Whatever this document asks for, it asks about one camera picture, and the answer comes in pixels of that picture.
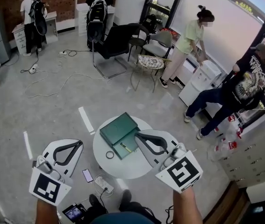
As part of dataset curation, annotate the black smartphone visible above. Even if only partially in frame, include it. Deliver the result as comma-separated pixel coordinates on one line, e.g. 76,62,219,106
82,168,94,183

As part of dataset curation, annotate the black screen device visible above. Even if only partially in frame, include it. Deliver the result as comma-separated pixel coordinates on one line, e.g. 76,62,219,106
62,203,86,222

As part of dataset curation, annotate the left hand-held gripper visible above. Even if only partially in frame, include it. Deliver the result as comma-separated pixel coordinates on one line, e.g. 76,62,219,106
29,138,85,206

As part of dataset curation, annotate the black bag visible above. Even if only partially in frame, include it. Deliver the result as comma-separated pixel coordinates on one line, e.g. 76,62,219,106
141,14,158,34

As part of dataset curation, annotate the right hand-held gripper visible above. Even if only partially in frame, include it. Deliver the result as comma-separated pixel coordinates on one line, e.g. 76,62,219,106
134,129,204,194

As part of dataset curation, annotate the black white backpack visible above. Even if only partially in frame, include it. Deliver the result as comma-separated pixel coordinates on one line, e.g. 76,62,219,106
86,0,108,44

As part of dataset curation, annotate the black chair grey cushion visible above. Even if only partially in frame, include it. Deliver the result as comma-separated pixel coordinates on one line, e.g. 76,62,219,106
128,27,151,62

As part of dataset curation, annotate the white drawer cabinet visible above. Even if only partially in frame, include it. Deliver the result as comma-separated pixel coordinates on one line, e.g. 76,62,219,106
220,122,265,189

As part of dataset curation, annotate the black floor cable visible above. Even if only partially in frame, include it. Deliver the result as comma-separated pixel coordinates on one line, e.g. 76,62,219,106
63,49,93,58

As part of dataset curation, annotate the round white table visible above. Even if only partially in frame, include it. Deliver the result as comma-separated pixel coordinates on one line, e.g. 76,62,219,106
92,115,171,180

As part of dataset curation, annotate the person's right black shoe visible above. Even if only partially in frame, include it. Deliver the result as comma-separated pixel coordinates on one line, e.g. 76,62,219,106
119,189,133,211

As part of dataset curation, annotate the black office chair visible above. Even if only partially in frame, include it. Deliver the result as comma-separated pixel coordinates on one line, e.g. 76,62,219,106
92,23,147,79

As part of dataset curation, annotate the person's left forearm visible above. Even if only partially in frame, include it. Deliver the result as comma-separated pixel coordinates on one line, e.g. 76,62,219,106
35,197,59,224

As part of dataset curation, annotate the person's left black shoe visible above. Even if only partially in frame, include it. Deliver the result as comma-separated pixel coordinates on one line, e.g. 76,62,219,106
89,193,106,213

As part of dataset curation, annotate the white floor tape strip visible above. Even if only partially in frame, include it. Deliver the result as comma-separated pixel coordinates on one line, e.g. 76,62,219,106
78,106,96,135
23,131,34,161

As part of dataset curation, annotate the person's right forearm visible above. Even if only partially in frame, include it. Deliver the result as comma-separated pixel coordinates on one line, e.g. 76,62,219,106
172,186,203,224

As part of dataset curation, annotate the pile of clear plastic bottles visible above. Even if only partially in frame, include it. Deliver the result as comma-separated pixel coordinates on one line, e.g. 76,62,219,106
207,115,244,161

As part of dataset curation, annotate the red case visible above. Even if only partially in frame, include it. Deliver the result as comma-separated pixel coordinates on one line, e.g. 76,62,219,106
159,28,181,42

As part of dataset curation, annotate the person's teal shirt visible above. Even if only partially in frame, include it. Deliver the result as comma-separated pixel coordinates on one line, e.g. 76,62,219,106
92,210,158,224

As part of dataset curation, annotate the green box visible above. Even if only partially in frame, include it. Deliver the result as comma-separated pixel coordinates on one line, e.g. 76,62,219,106
99,112,145,161

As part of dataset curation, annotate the grey shell chair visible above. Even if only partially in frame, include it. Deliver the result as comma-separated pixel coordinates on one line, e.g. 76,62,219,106
142,30,173,77

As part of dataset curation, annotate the white desk with drawers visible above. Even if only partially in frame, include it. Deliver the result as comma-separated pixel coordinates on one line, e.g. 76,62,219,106
11,11,58,55

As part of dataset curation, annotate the white water dispenser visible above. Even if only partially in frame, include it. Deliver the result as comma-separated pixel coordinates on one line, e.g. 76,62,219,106
178,60,222,107

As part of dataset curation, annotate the long white cable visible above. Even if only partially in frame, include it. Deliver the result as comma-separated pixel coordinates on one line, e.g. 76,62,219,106
24,69,111,99

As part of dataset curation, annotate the yellow black small item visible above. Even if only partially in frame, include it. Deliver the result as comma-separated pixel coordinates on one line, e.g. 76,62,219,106
120,142,133,153

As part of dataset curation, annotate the white storage box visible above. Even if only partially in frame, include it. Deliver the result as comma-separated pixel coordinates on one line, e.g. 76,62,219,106
246,179,265,204

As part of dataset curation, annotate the person's black shoe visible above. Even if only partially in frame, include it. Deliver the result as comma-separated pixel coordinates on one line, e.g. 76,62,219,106
119,189,133,211
89,193,106,213

